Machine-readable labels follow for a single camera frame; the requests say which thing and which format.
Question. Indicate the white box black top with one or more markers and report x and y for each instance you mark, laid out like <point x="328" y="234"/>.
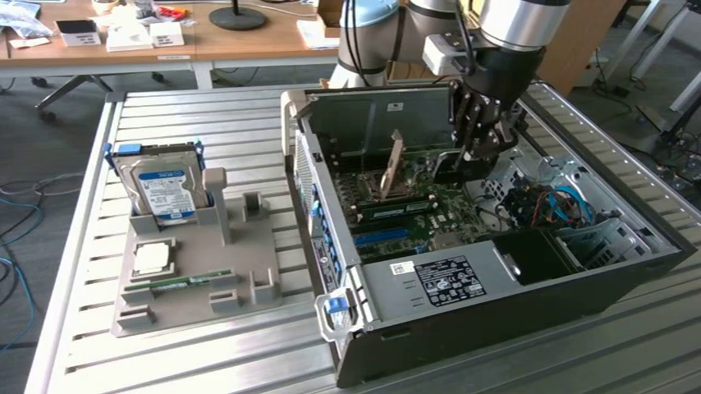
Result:
<point x="77" y="33"/>

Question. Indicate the grey parts rack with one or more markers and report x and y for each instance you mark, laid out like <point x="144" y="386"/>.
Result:
<point x="191" y="303"/>

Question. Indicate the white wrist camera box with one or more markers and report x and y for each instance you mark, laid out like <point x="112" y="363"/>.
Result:
<point x="441" y="53"/>

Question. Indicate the blue disk caddy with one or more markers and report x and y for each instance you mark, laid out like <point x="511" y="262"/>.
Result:
<point x="128" y="148"/>

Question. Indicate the tan socket cover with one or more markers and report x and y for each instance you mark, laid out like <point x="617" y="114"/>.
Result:
<point x="393" y="164"/>

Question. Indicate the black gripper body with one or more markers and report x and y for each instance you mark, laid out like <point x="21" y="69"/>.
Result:
<point x="506" y="74"/>

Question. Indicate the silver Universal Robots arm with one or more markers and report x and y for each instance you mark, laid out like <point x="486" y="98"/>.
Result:
<point x="519" y="20"/>

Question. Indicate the silver hard disk blue label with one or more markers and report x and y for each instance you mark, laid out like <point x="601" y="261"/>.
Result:
<point x="164" y="189"/>

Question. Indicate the black round lamp base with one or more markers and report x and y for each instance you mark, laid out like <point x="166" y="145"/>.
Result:
<point x="238" y="18"/>

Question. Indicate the white tissue box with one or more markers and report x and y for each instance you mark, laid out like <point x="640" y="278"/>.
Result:
<point x="128" y="39"/>

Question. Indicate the orange plastic item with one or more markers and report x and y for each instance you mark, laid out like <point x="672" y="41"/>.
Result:
<point x="175" y="13"/>

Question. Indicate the black plastic shroud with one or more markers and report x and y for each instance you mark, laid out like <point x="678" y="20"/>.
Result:
<point x="537" y="254"/>

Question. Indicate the brown cardboard box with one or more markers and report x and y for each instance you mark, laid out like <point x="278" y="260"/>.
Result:
<point x="330" y="12"/>

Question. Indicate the black open PC case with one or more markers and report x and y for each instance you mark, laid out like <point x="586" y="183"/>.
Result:
<point x="493" y="328"/>

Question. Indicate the silver disk bay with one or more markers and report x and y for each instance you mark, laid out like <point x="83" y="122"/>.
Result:
<point x="597" y="240"/>

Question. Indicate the grey case latch blue tab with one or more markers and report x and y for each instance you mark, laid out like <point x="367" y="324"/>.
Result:
<point x="335" y="305"/>

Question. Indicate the white paper stack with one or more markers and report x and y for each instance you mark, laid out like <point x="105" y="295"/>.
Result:
<point x="318" y="35"/>

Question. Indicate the grey power supply unit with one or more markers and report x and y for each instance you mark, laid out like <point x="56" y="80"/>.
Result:
<point x="394" y="295"/>

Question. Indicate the blue expansion slot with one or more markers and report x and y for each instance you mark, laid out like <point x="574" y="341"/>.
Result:
<point x="381" y="238"/>

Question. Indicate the wooden desk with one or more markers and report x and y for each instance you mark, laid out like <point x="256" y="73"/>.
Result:
<point x="246" y="45"/>

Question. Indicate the small white box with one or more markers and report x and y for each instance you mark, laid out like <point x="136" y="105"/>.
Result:
<point x="167" y="35"/>

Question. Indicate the green RAM stick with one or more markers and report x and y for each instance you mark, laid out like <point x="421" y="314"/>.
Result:
<point x="186" y="282"/>
<point x="394" y="209"/>

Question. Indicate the white table frame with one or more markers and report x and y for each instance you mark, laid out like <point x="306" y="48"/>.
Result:
<point x="665" y="37"/>

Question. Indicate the clear plastic bag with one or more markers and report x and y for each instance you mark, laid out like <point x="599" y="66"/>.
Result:
<point x="21" y="18"/>

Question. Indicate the silver CPU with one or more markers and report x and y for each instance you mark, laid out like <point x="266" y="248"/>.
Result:
<point x="150" y="256"/>

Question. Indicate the green motherboard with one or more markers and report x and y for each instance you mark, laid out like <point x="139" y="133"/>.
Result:
<point x="438" y="217"/>

